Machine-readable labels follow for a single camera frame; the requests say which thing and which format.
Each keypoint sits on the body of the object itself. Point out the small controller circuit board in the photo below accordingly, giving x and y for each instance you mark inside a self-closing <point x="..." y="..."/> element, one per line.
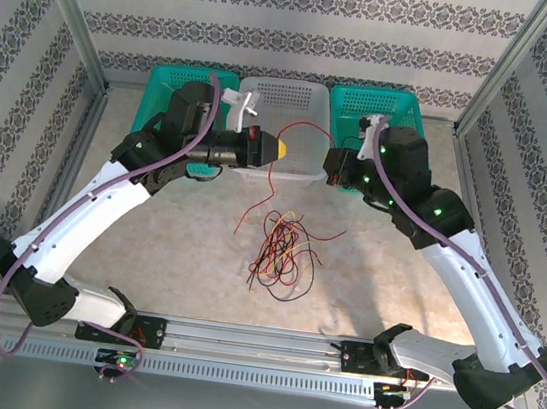
<point x="119" y="359"/>
<point x="392" y="390"/>

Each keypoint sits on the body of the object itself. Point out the aluminium table side rail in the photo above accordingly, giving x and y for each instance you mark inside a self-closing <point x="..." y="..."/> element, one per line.
<point x="462" y="153"/>
<point x="76" y="148"/>

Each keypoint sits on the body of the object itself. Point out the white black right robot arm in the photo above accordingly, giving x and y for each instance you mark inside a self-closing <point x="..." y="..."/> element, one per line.
<point x="469" y="286"/>

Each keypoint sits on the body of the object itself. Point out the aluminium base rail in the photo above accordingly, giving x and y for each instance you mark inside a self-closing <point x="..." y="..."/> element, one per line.
<point x="256" y="336"/>

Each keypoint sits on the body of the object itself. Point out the aluminium frame post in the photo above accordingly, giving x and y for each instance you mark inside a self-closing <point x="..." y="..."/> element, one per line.
<point x="67" y="6"/>
<point x="509" y="64"/>

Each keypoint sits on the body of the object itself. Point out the teal plastic basket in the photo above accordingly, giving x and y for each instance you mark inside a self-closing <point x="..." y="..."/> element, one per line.
<point x="351" y="109"/>
<point x="158" y="98"/>

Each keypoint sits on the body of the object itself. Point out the white plastic basket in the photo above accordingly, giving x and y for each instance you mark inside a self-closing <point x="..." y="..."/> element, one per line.
<point x="292" y="101"/>

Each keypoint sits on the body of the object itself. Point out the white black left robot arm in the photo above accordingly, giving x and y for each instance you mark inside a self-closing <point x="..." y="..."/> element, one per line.
<point x="80" y="219"/>

